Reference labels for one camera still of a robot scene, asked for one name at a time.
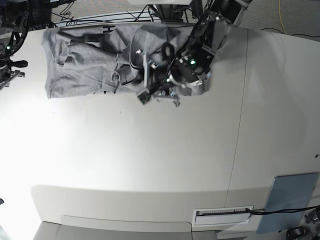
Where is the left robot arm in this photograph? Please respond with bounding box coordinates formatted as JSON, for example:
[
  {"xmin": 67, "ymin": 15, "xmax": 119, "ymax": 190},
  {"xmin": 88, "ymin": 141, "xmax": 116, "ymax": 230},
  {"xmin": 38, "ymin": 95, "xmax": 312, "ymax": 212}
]
[{"xmin": 135, "ymin": 0, "xmax": 251, "ymax": 107}]

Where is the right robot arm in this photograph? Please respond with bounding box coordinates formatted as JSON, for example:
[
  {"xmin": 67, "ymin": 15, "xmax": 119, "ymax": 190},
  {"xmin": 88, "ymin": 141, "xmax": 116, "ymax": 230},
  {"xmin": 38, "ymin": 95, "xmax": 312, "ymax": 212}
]
[{"xmin": 0, "ymin": 0, "xmax": 53, "ymax": 90}]

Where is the yellow cable on floor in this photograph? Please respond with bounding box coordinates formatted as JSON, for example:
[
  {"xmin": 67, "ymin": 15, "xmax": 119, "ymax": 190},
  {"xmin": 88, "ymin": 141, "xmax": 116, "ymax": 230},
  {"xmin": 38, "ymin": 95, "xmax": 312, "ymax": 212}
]
[{"xmin": 277, "ymin": 0, "xmax": 286, "ymax": 35}]

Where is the black device bottom right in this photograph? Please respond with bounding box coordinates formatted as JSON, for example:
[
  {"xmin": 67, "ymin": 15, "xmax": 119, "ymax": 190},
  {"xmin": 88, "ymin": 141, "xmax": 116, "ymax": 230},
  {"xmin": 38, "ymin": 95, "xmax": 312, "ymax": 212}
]
[{"xmin": 286, "ymin": 225, "xmax": 313, "ymax": 240}]

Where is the central camera stand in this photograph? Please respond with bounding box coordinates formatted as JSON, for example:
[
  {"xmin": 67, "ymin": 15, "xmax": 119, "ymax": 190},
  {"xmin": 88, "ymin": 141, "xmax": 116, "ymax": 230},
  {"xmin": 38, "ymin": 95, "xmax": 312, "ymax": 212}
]
[{"xmin": 147, "ymin": 0, "xmax": 204, "ymax": 23}]

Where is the blue-grey board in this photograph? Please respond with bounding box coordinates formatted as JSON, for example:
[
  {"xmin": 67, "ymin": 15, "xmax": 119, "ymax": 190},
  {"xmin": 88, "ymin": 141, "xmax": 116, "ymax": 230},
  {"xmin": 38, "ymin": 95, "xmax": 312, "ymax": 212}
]
[{"xmin": 256, "ymin": 172, "xmax": 318, "ymax": 234}]

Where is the grey T-shirt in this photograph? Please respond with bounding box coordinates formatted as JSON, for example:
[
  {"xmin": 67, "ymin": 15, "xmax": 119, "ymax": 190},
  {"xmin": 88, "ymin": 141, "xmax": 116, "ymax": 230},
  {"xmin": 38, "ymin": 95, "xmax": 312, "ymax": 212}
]
[{"xmin": 42, "ymin": 23, "xmax": 192, "ymax": 99}]

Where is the black cable on table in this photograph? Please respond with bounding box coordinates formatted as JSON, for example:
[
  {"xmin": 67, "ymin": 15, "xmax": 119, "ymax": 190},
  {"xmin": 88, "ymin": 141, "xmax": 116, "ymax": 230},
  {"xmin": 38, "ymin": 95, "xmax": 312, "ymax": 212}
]
[{"xmin": 245, "ymin": 206, "xmax": 320, "ymax": 216}]

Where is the white cable grommet tray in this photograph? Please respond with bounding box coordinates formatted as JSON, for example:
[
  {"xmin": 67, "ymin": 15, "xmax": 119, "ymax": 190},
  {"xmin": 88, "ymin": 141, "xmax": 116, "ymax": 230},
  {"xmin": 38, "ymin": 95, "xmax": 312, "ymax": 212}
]
[{"xmin": 191, "ymin": 205, "xmax": 254, "ymax": 227}]

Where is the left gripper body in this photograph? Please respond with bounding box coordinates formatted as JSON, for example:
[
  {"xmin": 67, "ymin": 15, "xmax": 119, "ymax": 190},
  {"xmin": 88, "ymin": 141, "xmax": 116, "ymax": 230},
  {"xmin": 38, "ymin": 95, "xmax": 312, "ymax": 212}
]
[{"xmin": 136, "ymin": 62, "xmax": 190, "ymax": 104}]

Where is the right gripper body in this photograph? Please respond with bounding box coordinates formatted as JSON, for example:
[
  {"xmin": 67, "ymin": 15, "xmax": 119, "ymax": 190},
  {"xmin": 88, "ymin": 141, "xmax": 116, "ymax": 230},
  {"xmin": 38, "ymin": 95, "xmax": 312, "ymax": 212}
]
[{"xmin": 0, "ymin": 59, "xmax": 27, "ymax": 76}]

